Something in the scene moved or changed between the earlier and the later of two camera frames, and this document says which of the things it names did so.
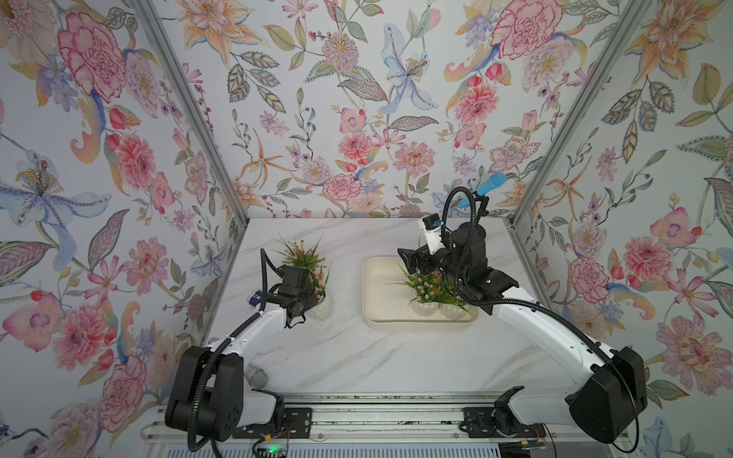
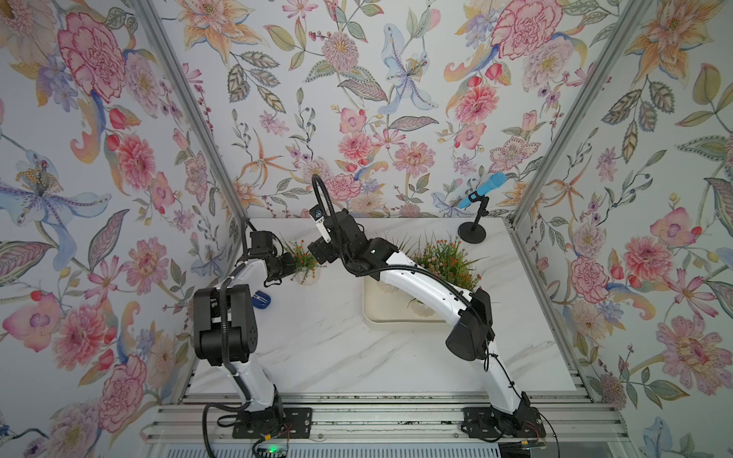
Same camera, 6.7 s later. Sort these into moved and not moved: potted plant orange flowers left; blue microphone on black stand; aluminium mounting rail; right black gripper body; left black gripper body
Moved: right black gripper body; left black gripper body
Not moved: aluminium mounting rail; blue microphone on black stand; potted plant orange flowers left
